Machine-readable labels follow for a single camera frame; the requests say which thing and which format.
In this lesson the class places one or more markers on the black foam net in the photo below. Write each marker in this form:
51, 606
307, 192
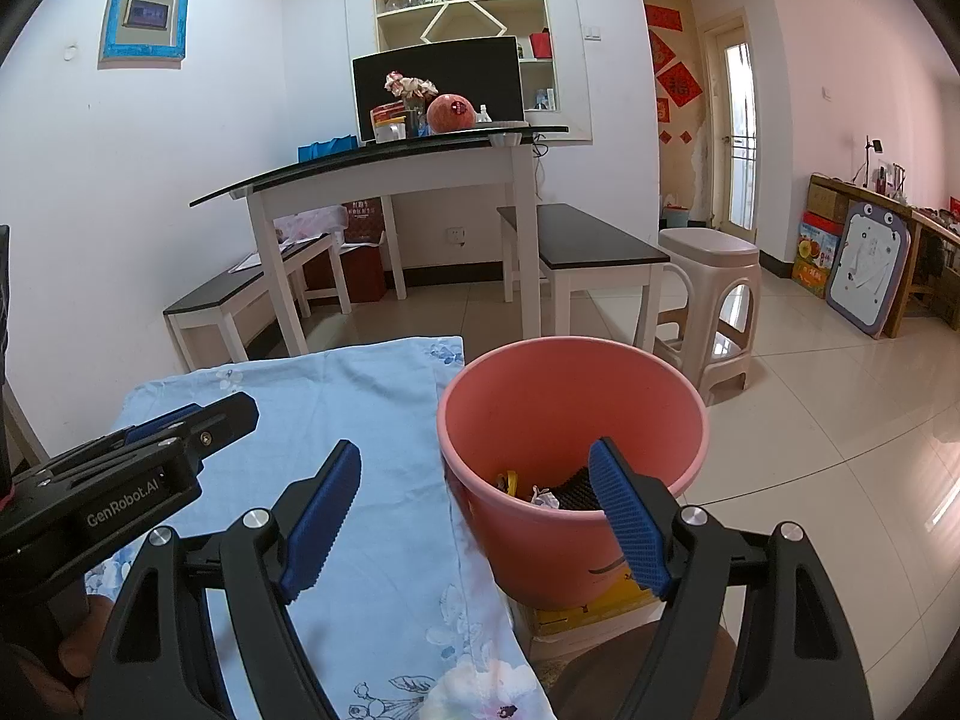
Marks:
577, 491

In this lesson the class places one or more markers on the wooden desk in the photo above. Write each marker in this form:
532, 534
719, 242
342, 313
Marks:
930, 229

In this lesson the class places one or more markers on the pink plastic bucket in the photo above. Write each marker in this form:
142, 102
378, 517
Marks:
540, 540

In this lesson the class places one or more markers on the person's left hand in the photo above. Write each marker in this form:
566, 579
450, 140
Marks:
79, 645

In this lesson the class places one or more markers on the white bench with dark seat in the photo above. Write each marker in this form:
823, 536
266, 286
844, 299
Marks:
585, 236
217, 292

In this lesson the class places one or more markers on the printed wrapper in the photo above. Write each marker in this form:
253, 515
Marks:
545, 497

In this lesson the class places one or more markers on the beige plastic stool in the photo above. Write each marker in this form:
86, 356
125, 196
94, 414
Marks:
709, 244

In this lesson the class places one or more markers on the white wall shelf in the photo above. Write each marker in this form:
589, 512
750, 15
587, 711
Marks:
574, 52

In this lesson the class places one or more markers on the red pomegranate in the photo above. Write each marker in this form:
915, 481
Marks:
450, 112

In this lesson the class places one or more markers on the red diamond wall decoration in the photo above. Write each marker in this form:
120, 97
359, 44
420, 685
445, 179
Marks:
679, 84

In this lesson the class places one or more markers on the red wall banner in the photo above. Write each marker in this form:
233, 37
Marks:
664, 17

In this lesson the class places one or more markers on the white table with black top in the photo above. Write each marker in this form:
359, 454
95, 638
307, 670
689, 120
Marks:
390, 176

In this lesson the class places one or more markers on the light blue floral cloth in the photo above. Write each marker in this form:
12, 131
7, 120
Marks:
390, 540

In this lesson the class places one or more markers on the red tin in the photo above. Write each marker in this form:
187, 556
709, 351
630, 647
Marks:
386, 111

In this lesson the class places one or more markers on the printed fruit carton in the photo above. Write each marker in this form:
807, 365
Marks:
816, 255

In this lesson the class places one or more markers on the flower bouquet in vase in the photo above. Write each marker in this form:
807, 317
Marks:
409, 84

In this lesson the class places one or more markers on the small blue bin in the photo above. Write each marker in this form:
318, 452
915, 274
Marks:
675, 216

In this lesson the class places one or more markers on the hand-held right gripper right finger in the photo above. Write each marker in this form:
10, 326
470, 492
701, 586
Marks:
630, 525

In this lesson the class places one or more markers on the red paper bag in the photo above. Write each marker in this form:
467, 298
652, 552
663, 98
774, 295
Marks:
360, 270

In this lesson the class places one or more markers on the grey framed whiteboard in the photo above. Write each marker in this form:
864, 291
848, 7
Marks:
866, 270

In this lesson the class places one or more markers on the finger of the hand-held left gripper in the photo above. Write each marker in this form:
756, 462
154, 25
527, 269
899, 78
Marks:
161, 420
221, 420

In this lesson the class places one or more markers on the black monitor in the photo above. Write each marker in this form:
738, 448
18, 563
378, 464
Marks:
465, 67

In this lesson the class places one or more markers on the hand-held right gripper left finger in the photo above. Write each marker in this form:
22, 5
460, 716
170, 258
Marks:
322, 525

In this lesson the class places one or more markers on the clear plastic bag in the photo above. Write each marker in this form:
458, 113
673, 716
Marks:
315, 221

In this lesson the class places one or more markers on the white cup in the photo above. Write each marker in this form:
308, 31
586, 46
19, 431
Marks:
388, 133

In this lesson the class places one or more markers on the red box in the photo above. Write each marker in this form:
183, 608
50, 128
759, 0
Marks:
541, 45

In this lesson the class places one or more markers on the white glass door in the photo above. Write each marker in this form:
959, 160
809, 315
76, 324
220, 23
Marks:
739, 135

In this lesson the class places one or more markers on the blue framed wall panel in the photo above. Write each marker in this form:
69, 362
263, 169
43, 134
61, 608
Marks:
150, 34

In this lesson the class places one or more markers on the white wall outlet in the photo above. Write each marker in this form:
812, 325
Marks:
457, 236

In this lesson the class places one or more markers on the brown cardboard box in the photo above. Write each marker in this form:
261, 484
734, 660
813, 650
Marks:
827, 199

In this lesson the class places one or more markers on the yellow cardboard box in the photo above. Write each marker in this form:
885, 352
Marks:
592, 607

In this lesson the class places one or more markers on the blue bag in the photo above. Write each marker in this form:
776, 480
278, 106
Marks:
326, 148

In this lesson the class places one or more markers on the white papers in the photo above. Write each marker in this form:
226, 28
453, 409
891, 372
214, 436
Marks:
251, 262

